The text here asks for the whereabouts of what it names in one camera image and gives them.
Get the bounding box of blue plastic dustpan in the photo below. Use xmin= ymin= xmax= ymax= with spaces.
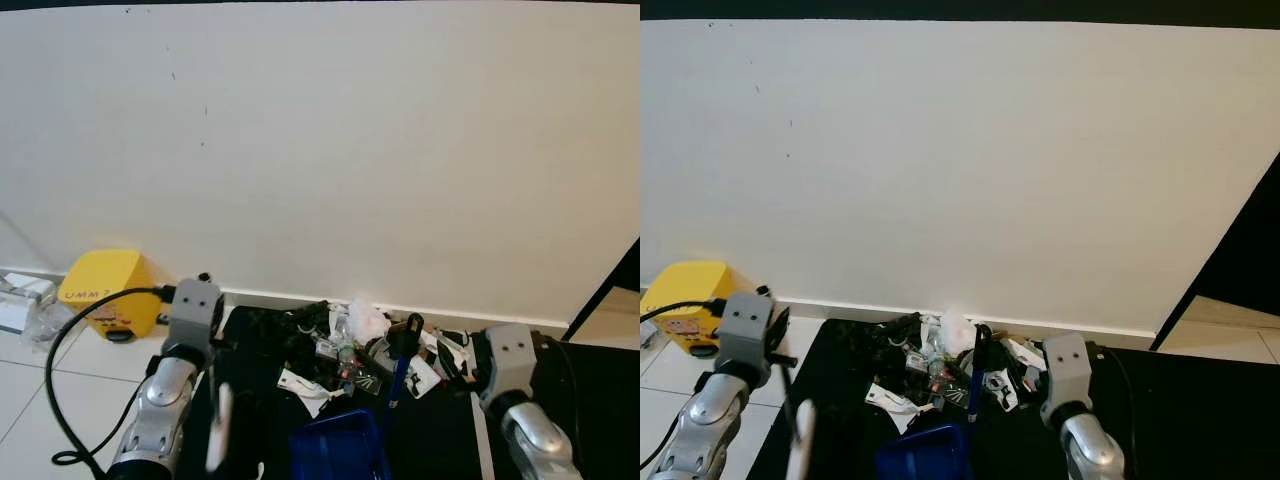
xmin=288 ymin=313 xmax=427 ymax=480
xmin=875 ymin=323 xmax=993 ymax=480

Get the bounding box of black floor mat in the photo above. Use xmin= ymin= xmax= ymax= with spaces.
xmin=745 ymin=317 xmax=1280 ymax=480
xmin=175 ymin=303 xmax=641 ymax=480

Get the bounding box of small white card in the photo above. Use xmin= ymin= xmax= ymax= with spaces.
xmin=408 ymin=354 xmax=443 ymax=399
xmin=984 ymin=367 xmax=1018 ymax=411

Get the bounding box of black cloth pile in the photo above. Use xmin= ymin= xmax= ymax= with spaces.
xmin=243 ymin=299 xmax=333 ymax=353
xmin=862 ymin=314 xmax=928 ymax=363

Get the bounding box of crumpled white tissue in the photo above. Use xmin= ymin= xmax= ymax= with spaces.
xmin=347 ymin=299 xmax=392 ymax=343
xmin=937 ymin=311 xmax=977 ymax=354

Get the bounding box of yellow pedal bin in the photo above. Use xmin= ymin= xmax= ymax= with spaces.
xmin=641 ymin=261 xmax=738 ymax=359
xmin=57 ymin=249 xmax=167 ymax=344

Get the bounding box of white paper tag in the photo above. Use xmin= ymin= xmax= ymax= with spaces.
xmin=864 ymin=381 xmax=918 ymax=433
xmin=277 ymin=368 xmax=333 ymax=418

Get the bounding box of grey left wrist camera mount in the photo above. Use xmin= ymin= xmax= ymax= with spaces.
xmin=164 ymin=278 xmax=224 ymax=353
xmin=714 ymin=291 xmax=777 ymax=365

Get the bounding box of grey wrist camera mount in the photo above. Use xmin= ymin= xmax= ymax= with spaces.
xmin=1039 ymin=332 xmax=1092 ymax=419
xmin=164 ymin=278 xmax=224 ymax=353
xmin=479 ymin=323 xmax=542 ymax=409
xmin=714 ymin=291 xmax=777 ymax=365

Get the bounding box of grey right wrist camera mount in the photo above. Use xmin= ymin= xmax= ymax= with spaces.
xmin=1039 ymin=332 xmax=1092 ymax=419
xmin=479 ymin=323 xmax=542 ymax=409

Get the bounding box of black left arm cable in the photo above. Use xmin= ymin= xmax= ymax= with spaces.
xmin=44 ymin=284 xmax=179 ymax=471
xmin=641 ymin=298 xmax=727 ymax=471

